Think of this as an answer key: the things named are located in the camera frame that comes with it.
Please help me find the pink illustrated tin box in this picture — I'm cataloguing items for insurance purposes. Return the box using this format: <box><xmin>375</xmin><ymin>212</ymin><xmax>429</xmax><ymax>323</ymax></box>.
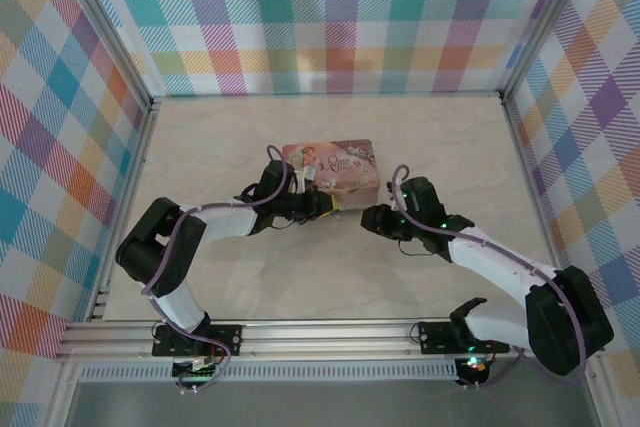
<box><xmin>281</xmin><ymin>138</ymin><xmax>387</xmax><ymax>212</ymax></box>

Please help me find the circuit board with lit LEDs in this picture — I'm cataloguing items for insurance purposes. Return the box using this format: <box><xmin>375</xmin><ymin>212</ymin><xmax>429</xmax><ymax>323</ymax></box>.
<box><xmin>460</xmin><ymin>355</ymin><xmax>490</xmax><ymax>379</ymax></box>

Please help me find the green circuit board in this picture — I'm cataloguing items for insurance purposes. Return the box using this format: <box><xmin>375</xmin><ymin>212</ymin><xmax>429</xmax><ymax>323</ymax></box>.
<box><xmin>171</xmin><ymin>356</ymin><xmax>222</xmax><ymax>382</ymax></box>

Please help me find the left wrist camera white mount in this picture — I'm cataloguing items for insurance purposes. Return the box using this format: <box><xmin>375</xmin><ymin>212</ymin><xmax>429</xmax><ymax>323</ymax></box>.
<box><xmin>293</xmin><ymin>166</ymin><xmax>316</xmax><ymax>196</ymax></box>

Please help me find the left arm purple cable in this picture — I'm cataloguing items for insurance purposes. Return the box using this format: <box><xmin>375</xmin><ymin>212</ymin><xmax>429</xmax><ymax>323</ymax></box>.
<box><xmin>143</xmin><ymin>144</ymin><xmax>297</xmax><ymax>395</ymax></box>

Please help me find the aluminium frame rail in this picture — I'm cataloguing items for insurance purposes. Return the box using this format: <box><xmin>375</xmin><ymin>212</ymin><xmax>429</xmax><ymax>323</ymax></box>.
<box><xmin>499</xmin><ymin>94</ymin><xmax>576</xmax><ymax>278</ymax></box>
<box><xmin>87</xmin><ymin>99</ymin><xmax>162</xmax><ymax>323</ymax></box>
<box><xmin>151</xmin><ymin>89</ymin><xmax>504</xmax><ymax>101</ymax></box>

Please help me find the thin black wire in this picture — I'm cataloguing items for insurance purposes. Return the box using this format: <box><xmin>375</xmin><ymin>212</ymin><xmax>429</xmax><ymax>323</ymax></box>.
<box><xmin>408</xmin><ymin>317</ymin><xmax>454</xmax><ymax>344</ymax></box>

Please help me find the wide slotted aluminium rail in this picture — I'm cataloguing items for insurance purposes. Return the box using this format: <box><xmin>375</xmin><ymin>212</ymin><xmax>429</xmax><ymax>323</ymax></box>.
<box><xmin>53</xmin><ymin>315</ymin><xmax>605</xmax><ymax>364</ymax></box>

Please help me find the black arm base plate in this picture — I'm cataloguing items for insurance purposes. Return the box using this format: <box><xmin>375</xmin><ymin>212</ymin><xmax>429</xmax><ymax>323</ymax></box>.
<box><xmin>151</xmin><ymin>324</ymin><xmax>244</xmax><ymax>359</ymax></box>
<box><xmin>417</xmin><ymin>319</ymin><xmax>512</xmax><ymax>355</ymax></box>

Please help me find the grey slotted cable duct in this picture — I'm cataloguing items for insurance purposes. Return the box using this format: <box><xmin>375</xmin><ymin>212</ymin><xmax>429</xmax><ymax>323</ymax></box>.
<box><xmin>74</xmin><ymin>363</ymin><xmax>462</xmax><ymax>384</ymax></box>

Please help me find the aluminium frame post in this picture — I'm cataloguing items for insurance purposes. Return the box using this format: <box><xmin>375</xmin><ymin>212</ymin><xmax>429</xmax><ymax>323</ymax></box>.
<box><xmin>498</xmin><ymin>0</ymin><xmax>599</xmax><ymax>101</ymax></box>
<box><xmin>52</xmin><ymin>0</ymin><xmax>155</xmax><ymax>114</ymax></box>

